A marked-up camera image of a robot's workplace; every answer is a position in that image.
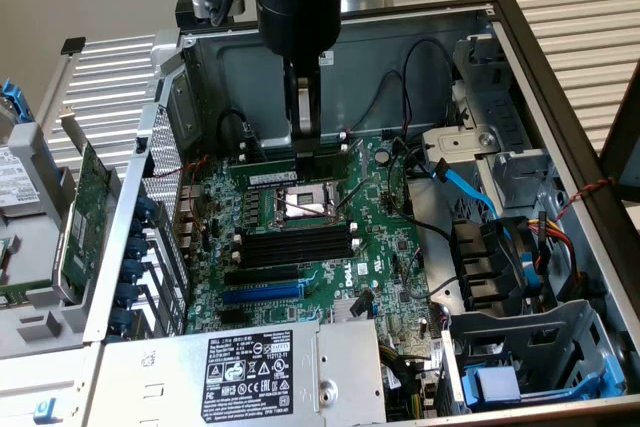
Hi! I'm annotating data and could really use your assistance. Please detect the black yellow power wires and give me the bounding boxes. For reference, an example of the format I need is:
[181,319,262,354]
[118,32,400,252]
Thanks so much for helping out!
[377,341,441,423]

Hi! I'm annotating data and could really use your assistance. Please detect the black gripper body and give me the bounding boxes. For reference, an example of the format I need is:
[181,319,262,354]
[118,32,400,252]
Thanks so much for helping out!
[256,0,344,66]

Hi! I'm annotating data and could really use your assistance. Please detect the long black expansion slot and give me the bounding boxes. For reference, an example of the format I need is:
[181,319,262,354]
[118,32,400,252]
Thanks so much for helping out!
[223,264,301,287]

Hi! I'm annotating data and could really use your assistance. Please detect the silver metal bracket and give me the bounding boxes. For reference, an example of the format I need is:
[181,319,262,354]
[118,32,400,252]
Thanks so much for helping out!
[421,125,501,157]

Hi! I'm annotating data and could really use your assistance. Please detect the green graphics card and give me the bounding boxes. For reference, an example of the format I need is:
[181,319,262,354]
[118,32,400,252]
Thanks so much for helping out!
[52,105,115,304]

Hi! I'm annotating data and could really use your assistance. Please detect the grey wire loop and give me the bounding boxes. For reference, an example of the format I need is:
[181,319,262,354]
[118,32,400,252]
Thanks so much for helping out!
[399,246,459,299]

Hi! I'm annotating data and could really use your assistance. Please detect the red yellow power wires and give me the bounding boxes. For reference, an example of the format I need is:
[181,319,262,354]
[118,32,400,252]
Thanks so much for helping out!
[529,210,589,298]

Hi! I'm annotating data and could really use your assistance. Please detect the thin black wire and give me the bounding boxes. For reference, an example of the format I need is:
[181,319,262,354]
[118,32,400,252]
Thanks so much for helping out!
[347,69,416,141]
[401,36,460,126]

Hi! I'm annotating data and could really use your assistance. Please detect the silver power supply with label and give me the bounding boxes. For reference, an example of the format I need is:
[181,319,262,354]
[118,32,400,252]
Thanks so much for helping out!
[97,319,389,427]

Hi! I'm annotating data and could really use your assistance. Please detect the blue disk caddy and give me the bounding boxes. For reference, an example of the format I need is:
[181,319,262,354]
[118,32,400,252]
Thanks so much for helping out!
[462,354,626,411]

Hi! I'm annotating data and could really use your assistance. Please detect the silver hard disk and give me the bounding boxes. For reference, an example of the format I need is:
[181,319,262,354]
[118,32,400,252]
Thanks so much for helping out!
[0,145,42,221]

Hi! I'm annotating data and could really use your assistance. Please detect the silver disk bay cage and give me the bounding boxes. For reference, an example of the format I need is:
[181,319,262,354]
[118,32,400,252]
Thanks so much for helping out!
[449,34,556,211]

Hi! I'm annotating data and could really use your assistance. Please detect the open grey PC case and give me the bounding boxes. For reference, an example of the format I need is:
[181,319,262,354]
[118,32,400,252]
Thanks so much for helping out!
[82,0,640,427]

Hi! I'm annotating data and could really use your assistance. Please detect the thick black wire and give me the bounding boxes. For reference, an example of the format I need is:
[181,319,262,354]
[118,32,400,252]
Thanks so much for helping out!
[387,136,454,243]

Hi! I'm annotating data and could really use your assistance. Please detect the silver chipset heatsink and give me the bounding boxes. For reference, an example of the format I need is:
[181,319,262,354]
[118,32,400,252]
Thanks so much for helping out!
[327,296,376,323]

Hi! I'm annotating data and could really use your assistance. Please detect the metal locking lever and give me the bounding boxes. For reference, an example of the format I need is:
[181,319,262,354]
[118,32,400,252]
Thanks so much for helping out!
[333,180,371,212]
[274,196,336,222]

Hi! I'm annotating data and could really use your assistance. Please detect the blue plastic bracket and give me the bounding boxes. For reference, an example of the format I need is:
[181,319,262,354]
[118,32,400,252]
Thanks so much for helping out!
[0,77,36,124]

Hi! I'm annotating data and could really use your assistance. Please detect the white metal panel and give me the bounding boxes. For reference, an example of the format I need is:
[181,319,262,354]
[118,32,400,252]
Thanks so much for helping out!
[0,344,104,427]

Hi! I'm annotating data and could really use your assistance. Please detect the blue expansion slot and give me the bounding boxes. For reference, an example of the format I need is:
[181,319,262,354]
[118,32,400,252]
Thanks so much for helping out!
[221,281,306,306]

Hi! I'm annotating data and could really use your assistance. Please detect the green Dell motherboard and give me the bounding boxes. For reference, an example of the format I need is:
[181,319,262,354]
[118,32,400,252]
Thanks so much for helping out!
[179,134,454,348]

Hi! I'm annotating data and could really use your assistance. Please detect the black rail end cap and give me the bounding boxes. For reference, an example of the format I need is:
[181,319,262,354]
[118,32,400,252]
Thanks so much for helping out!
[59,36,87,56]

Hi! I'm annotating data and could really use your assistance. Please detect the grey disk bay with openings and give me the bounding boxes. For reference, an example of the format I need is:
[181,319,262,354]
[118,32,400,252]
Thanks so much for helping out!
[439,299,629,416]

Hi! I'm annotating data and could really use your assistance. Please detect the metal CPU socket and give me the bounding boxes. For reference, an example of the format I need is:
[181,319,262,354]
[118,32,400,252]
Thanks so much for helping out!
[267,180,351,233]

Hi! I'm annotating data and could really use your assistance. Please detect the black wire with plug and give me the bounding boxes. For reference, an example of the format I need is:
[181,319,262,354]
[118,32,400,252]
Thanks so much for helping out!
[216,109,261,149]

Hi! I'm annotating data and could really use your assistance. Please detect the blue flat disk wire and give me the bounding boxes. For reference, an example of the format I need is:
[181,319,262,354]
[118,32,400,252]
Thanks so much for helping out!
[433,157,501,222]

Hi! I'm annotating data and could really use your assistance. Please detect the blue square button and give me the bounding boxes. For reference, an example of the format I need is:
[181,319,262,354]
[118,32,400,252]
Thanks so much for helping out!
[32,396,59,424]

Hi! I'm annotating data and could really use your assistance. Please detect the metal socket cover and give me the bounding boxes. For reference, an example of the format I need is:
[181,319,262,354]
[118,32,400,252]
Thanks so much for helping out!
[339,139,369,179]

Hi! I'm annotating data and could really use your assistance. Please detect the dark panel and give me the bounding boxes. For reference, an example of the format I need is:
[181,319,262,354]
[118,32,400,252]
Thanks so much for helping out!
[598,59,640,204]

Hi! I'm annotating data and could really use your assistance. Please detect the short black expansion slot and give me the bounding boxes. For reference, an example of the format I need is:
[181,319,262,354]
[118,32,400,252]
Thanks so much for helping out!
[218,307,247,327]

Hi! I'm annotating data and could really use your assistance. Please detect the green RAM stick white label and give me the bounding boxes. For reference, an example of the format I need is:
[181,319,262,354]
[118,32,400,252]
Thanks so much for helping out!
[230,150,352,189]

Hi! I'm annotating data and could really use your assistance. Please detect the red black twisted wire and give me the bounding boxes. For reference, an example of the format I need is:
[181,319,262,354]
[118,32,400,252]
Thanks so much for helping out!
[151,155,210,179]
[553,175,619,222]

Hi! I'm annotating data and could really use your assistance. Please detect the black wire plug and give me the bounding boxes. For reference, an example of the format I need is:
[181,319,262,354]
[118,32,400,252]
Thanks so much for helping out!
[349,289,377,319]

